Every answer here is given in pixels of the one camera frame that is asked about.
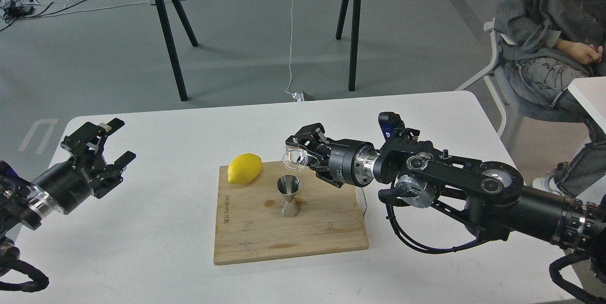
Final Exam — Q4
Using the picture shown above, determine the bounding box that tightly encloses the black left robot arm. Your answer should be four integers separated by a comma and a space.
0, 118, 136, 293

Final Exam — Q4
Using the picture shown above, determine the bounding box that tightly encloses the wooden cutting board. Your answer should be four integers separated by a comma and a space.
214, 161, 369, 265

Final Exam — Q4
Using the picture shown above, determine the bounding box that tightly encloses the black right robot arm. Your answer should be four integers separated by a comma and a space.
285, 112, 605, 304

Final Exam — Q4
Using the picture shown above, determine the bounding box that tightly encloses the white side table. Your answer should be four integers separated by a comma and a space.
568, 77, 606, 131

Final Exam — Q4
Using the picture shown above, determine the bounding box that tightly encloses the steel jigger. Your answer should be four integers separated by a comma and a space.
276, 174, 300, 218

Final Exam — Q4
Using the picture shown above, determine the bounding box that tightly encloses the white office chair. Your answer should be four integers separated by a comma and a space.
456, 18, 582, 136

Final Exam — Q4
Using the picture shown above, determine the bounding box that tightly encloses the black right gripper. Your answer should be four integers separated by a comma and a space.
285, 123, 380, 188

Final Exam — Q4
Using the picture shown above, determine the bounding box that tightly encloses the white hanging cable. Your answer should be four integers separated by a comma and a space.
285, 0, 306, 102

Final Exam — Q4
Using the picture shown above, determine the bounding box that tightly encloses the person in grey hoodie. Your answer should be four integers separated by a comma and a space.
494, 0, 606, 197

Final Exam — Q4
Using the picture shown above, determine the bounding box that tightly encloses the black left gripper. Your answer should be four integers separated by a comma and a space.
29, 118, 136, 217

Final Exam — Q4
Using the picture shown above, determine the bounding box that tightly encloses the yellow lemon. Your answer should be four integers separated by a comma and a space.
227, 153, 262, 185

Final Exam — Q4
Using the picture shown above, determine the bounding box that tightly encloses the small clear glass cup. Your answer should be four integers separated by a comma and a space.
282, 147, 309, 171

